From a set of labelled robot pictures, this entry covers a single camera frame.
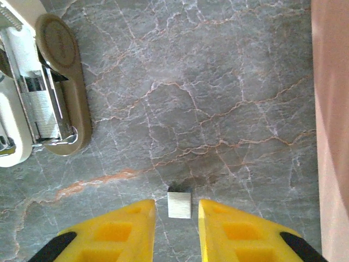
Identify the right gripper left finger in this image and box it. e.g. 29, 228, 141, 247
27, 199, 155, 262

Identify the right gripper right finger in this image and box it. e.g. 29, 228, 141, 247
198, 199, 329, 262

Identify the metal staple strip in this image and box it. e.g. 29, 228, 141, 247
27, 91, 61, 139
167, 187, 193, 219

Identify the beige and olive stapler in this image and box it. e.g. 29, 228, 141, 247
0, 0, 93, 157

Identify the pink plastic tray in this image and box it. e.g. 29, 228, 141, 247
310, 0, 349, 262

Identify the pink and white stapler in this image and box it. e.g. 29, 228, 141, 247
0, 81, 34, 169

